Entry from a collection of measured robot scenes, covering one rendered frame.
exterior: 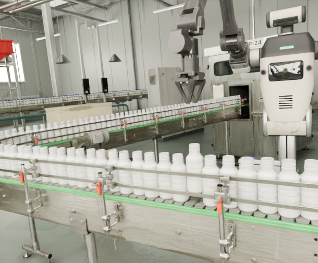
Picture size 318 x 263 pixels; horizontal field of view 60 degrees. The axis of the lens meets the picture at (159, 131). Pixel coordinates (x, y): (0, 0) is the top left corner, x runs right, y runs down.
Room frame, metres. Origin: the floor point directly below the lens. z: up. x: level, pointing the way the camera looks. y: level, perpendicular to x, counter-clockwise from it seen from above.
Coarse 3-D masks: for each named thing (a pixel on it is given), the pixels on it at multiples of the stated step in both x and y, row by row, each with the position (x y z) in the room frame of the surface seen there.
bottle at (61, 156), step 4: (60, 148) 1.23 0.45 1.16; (64, 148) 1.21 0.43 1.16; (60, 152) 1.20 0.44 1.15; (64, 152) 1.21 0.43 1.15; (60, 156) 1.20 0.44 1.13; (64, 156) 1.20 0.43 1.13; (56, 160) 1.19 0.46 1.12; (60, 160) 1.19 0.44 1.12; (64, 160) 1.19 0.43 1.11; (56, 164) 1.19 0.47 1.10; (60, 164) 1.19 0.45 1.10; (56, 168) 1.20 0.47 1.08; (60, 168) 1.19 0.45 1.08; (64, 168) 1.19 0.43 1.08; (60, 172) 1.19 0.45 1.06; (64, 172) 1.19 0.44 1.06; (60, 180) 1.19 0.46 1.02; (64, 180) 1.19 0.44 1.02; (60, 184) 1.19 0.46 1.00; (64, 184) 1.19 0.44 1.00
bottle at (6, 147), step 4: (4, 148) 1.41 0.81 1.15; (8, 148) 1.41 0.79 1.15; (4, 152) 1.40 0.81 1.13; (8, 152) 1.40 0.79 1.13; (4, 156) 1.39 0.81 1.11; (4, 160) 1.40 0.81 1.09; (8, 160) 1.39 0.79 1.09; (8, 164) 1.39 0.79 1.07; (8, 168) 1.39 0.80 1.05; (8, 172) 1.39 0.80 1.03; (8, 176) 1.40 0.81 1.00
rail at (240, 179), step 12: (0, 156) 1.40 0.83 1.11; (120, 168) 1.01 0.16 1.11; (132, 168) 0.98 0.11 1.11; (72, 180) 1.14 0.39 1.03; (84, 180) 1.11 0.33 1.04; (240, 180) 0.79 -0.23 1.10; (252, 180) 0.77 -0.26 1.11; (264, 180) 0.76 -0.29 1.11; (276, 180) 0.74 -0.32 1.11; (168, 192) 0.91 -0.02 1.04; (180, 192) 0.89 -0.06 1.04; (264, 204) 0.76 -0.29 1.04; (276, 204) 0.74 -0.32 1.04; (288, 204) 0.73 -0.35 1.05
